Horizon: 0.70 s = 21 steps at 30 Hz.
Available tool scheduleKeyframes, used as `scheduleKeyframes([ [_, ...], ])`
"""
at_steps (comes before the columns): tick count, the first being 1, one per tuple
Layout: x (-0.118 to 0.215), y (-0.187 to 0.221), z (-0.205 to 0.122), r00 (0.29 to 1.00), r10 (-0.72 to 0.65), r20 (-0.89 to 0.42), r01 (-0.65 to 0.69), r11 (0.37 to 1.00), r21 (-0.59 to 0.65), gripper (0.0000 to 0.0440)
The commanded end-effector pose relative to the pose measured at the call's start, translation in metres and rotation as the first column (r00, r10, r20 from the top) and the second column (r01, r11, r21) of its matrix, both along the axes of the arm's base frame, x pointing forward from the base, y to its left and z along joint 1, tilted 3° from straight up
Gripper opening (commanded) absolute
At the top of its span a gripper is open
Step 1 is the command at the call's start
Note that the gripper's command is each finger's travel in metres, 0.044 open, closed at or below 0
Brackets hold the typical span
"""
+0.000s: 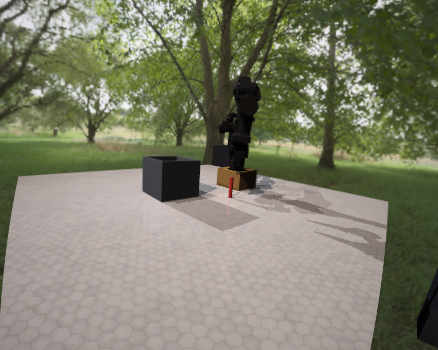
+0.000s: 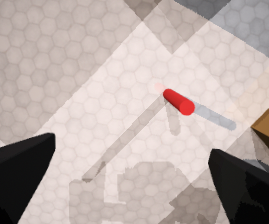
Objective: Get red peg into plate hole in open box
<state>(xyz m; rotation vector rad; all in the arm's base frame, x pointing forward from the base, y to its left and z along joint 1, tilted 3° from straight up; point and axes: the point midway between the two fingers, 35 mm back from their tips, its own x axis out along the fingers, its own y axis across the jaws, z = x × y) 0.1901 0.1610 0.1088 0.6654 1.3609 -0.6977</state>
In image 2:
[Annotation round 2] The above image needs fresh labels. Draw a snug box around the dark red peg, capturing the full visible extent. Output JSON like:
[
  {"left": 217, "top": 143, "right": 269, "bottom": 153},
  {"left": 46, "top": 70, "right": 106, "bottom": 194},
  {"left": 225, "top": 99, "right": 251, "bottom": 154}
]
[{"left": 163, "top": 89, "right": 195, "bottom": 116}]

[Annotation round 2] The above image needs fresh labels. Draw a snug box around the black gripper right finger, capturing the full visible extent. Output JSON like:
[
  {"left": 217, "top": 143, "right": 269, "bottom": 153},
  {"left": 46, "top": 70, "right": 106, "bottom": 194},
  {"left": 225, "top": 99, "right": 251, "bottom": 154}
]
[{"left": 208, "top": 148, "right": 269, "bottom": 224}]

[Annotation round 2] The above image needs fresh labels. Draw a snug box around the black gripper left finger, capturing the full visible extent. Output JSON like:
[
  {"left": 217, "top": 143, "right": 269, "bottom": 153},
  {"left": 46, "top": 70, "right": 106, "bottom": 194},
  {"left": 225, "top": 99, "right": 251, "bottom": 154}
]
[{"left": 0, "top": 132, "right": 56, "bottom": 224}]

